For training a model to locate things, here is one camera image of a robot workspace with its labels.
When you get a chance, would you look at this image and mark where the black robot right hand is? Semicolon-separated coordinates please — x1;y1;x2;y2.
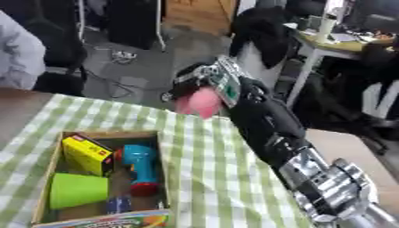
159;62;216;103

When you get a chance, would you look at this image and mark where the pink soft toy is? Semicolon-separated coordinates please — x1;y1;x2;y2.
173;86;224;119

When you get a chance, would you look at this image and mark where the tan cardboard box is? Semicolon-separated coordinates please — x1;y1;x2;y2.
29;130;176;228

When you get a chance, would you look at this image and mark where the yellow small box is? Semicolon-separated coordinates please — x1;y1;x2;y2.
61;134;116;178

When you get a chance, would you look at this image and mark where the white pole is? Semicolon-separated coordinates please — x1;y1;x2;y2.
154;0;168;53

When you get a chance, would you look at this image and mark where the white power strip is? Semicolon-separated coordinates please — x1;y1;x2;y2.
110;50;139;65

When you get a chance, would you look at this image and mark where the blue toy drill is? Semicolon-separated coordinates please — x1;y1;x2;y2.
113;143;161;197

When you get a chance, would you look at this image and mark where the black office chair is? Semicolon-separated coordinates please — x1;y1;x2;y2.
20;0;91;97

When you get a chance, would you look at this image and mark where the white table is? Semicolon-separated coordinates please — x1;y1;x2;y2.
283;28;399;109

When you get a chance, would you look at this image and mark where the small dark blue object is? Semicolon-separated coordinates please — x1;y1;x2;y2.
104;193;134;216

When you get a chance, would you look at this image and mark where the green plastic cup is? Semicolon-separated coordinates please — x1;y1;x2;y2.
48;172;111;210

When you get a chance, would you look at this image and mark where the white bottle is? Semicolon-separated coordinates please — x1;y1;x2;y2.
314;12;340;45

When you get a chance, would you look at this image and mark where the person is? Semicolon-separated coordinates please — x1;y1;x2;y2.
0;10;49;91

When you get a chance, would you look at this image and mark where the black chair with white cloth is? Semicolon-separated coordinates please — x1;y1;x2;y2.
304;41;399;156

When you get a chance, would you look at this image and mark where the black floor cable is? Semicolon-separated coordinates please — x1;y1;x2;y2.
82;44;158;100

